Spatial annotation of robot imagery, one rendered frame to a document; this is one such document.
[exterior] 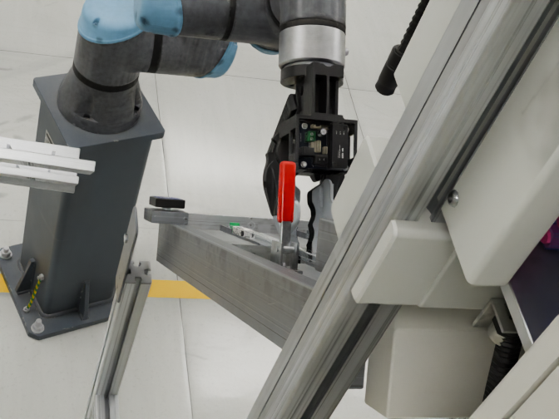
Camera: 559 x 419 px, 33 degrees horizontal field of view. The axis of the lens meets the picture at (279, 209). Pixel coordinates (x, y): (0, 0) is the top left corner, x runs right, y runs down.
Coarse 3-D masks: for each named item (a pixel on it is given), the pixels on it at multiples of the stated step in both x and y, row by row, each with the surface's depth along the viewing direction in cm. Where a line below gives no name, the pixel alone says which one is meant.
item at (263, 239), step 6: (246, 234) 123; (252, 234) 121; (258, 234) 119; (264, 234) 119; (258, 240) 118; (264, 240) 116; (270, 240) 113; (270, 246) 113; (300, 252) 103; (306, 252) 101; (312, 252) 101; (300, 258) 102; (306, 258) 101; (312, 258) 99
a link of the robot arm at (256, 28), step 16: (240, 0) 110; (256, 0) 110; (240, 16) 110; (256, 16) 111; (272, 16) 109; (240, 32) 111; (256, 32) 112; (272, 32) 112; (256, 48) 119; (272, 48) 117
